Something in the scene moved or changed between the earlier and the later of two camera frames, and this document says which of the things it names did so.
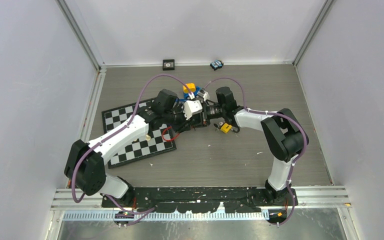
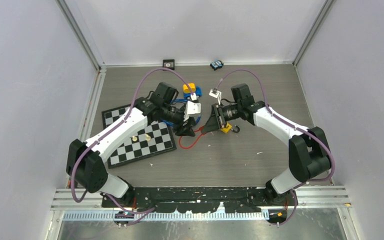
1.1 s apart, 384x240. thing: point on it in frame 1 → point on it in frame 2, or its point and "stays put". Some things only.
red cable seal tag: [169, 140] → [202, 134]
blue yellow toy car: [190, 87] stays put
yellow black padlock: [225, 128] stays put
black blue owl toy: [216, 64] stays put
